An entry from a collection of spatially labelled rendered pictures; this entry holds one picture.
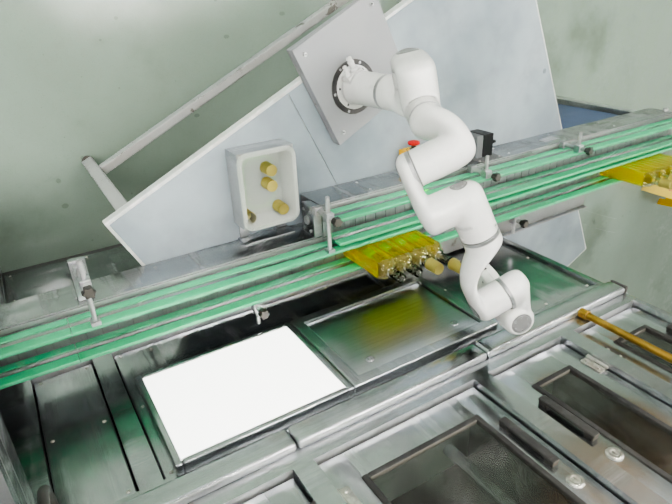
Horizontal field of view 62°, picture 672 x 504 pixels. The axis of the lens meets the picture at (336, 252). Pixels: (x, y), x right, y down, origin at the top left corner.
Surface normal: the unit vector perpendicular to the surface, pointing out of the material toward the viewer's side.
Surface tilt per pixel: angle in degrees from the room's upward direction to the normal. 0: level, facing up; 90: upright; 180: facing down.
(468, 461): 90
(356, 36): 3
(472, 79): 0
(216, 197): 0
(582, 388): 90
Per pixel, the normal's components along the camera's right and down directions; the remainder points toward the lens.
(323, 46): 0.56, 0.32
